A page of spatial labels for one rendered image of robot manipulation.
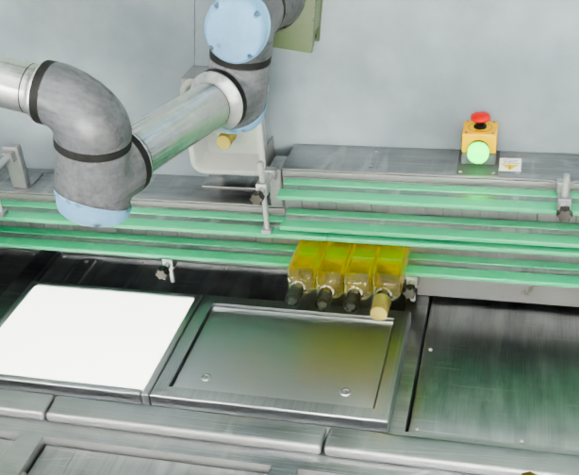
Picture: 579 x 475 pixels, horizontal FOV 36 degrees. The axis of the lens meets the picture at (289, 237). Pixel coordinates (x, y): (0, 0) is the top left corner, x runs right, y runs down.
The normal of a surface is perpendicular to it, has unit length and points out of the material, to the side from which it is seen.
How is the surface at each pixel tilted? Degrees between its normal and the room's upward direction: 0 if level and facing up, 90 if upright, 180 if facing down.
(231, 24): 6
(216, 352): 90
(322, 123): 0
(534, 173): 90
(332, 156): 90
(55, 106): 17
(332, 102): 0
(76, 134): 12
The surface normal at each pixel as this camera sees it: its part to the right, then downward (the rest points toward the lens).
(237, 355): -0.07, -0.85
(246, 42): -0.25, 0.42
